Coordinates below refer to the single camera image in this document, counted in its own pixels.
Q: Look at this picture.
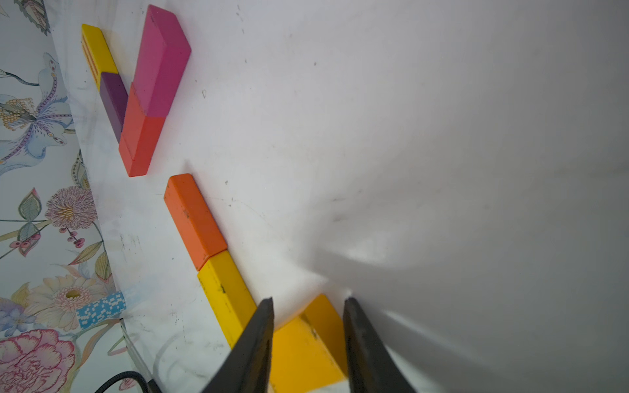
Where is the magenta rectangular block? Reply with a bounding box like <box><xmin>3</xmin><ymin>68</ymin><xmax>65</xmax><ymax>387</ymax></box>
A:
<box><xmin>133</xmin><ymin>4</ymin><xmax>192</xmax><ymax>118</ymax></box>

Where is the orange rectangular block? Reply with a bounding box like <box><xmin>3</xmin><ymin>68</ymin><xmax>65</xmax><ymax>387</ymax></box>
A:
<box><xmin>164</xmin><ymin>174</ymin><xmax>228</xmax><ymax>271</ymax></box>

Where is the yellow striped block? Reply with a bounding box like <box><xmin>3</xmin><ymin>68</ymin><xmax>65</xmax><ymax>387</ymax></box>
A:
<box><xmin>81</xmin><ymin>24</ymin><xmax>118</xmax><ymax>89</ymax></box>

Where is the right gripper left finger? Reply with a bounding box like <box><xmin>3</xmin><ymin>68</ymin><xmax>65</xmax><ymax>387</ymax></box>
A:
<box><xmin>201</xmin><ymin>297</ymin><xmax>275</xmax><ymax>393</ymax></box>

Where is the red rectangular block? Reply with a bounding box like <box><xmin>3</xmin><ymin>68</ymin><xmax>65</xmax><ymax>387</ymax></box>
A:
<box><xmin>119</xmin><ymin>84</ymin><xmax>165</xmax><ymax>178</ymax></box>

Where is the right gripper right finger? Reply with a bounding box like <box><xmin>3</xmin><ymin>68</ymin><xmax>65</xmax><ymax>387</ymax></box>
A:
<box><xmin>342</xmin><ymin>297</ymin><xmax>415</xmax><ymax>393</ymax></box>

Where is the yellow rectangular block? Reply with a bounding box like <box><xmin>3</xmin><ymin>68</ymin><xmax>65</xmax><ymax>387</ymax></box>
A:
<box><xmin>198</xmin><ymin>251</ymin><xmax>257</xmax><ymax>348</ymax></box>

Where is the yellow-orange rectangular block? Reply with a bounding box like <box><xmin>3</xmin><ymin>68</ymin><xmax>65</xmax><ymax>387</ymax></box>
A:
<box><xmin>270</xmin><ymin>294</ymin><xmax>348</xmax><ymax>392</ymax></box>

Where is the purple rectangular block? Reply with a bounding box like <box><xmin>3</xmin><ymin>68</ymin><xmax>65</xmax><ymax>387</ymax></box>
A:
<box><xmin>99</xmin><ymin>72</ymin><xmax>129</xmax><ymax>142</ymax></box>

